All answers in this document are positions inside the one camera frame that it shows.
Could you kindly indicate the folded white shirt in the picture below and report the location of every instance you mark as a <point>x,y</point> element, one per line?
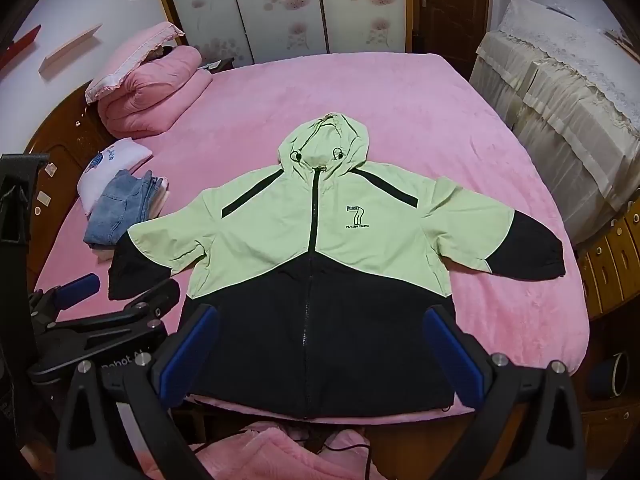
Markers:
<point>117,157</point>

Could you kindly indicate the pink pillow with lace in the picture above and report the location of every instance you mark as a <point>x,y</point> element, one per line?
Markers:
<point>135,50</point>

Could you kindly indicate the green and black hooded jacket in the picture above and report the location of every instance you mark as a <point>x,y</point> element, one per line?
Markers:
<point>350,210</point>

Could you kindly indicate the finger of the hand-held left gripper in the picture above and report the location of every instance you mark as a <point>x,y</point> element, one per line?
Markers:
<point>150,301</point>
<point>80,286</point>

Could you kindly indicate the person's pink fleece clothing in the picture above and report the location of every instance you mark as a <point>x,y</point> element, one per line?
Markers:
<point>270,455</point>

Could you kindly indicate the brown wooden door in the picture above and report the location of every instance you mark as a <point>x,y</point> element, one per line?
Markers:
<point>450,15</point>

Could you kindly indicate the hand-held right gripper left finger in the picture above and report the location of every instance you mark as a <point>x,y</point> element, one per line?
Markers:
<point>186,360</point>

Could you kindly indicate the wooden headboard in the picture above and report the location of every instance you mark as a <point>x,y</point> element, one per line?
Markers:
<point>70,130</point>

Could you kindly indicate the wooden drawer cabinet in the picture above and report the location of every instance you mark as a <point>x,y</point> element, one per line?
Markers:
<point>615,265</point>

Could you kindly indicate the pink bed blanket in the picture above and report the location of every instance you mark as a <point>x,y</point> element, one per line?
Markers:
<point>400,110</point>

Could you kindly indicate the wooden wall strip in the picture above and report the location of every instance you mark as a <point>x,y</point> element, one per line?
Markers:
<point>70,52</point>

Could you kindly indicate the folded blue jeans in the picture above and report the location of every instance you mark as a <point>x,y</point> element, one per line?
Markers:
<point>115,210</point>

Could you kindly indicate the floral sliding wardrobe doors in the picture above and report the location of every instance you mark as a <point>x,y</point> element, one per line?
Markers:
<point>280,5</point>

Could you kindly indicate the red wall strip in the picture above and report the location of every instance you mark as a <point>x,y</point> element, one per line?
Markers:
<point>22,42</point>

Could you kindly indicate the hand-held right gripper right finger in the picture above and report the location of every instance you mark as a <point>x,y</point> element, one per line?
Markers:
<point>455,360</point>

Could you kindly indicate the folded pink quilt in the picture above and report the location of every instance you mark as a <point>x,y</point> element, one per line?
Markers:
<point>160,90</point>

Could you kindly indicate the cream lace furniture cover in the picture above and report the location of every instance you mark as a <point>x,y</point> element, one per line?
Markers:
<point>565,90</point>

